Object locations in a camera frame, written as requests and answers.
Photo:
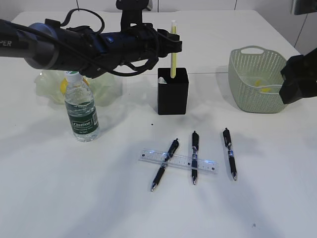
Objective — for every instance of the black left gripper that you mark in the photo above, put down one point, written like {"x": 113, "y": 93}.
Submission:
{"x": 141, "y": 42}

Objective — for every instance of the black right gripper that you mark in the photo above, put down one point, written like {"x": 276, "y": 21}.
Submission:
{"x": 299, "y": 78}

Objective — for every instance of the yellow utility knife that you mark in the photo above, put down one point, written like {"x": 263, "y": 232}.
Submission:
{"x": 173, "y": 55}

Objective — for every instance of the yellow waste paper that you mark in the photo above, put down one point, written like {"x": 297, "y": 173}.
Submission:
{"x": 262, "y": 86}

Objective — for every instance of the yellow pear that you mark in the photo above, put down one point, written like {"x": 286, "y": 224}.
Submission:
{"x": 64, "y": 84}

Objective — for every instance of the clear water bottle green label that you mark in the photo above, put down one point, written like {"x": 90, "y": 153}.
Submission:
{"x": 80, "y": 107}

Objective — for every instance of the clear plastic ruler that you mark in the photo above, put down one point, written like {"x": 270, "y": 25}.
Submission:
{"x": 178, "y": 161}

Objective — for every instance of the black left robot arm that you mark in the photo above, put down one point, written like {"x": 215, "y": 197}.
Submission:
{"x": 49, "y": 47}

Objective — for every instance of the green woven plastic basket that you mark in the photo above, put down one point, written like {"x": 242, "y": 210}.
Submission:
{"x": 248, "y": 64}

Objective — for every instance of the green wavy glass plate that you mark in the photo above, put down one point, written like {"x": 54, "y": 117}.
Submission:
{"x": 105, "y": 88}

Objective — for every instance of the black square pen holder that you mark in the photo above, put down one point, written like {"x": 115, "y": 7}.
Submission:
{"x": 172, "y": 97}

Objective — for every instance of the black pen right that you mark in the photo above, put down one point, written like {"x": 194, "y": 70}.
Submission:
{"x": 228, "y": 145}

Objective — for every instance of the black pen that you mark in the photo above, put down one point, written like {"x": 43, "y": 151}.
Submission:
{"x": 170, "y": 153}
{"x": 195, "y": 148}
{"x": 228, "y": 145}

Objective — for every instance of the black pen left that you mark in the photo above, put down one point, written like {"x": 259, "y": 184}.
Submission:
{"x": 170, "y": 153}

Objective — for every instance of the black pen middle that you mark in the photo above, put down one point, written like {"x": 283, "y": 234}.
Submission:
{"x": 195, "y": 148}

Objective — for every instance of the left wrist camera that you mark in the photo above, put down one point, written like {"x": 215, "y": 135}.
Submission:
{"x": 132, "y": 11}

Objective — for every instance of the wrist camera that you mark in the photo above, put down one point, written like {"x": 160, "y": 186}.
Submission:
{"x": 132, "y": 11}
{"x": 300, "y": 7}

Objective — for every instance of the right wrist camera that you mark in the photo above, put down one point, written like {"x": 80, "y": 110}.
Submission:
{"x": 300, "y": 7}

